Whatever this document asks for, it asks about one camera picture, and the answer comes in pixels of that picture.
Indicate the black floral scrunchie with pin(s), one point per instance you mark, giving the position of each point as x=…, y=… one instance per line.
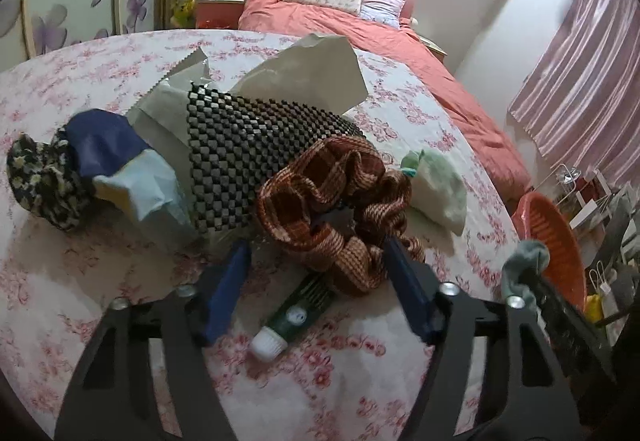
x=42, y=183

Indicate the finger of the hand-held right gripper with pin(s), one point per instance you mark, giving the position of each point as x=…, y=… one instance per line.
x=565, y=321

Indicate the floral tablecloth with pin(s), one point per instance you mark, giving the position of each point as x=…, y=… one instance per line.
x=100, y=271

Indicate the grey sock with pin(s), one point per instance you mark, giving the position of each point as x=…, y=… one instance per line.
x=525, y=261

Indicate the pink curtain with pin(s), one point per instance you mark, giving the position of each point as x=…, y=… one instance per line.
x=585, y=71

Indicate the red nightstand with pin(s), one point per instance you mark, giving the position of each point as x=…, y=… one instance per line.
x=217, y=13

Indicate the striped purple pillow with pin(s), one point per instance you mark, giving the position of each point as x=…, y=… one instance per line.
x=382, y=6

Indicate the yellow bag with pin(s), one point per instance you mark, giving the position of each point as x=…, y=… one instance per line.
x=594, y=308

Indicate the bed with coral duvet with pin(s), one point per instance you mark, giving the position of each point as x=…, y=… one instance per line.
x=440, y=71

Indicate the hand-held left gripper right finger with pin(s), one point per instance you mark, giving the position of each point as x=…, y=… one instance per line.
x=407, y=286

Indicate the pale green cloth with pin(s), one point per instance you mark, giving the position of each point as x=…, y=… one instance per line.
x=440, y=191

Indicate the brown plaid scrunchie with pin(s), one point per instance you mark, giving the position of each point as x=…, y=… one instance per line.
x=320, y=181

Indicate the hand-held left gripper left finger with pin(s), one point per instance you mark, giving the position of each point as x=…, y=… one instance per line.
x=227, y=291

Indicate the yellow green plush toy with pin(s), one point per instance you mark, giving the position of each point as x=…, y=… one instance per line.
x=183, y=6

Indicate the blue and white packet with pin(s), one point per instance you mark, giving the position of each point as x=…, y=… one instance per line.
x=135, y=176

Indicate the wooden nightstand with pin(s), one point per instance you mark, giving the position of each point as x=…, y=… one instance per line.
x=432, y=48

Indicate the orange plastic basket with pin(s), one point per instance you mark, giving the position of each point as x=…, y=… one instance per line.
x=555, y=241

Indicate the green tube with white cap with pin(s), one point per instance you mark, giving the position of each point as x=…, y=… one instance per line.
x=295, y=311

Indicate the white paper bag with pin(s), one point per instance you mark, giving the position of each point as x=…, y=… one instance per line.
x=607, y=291

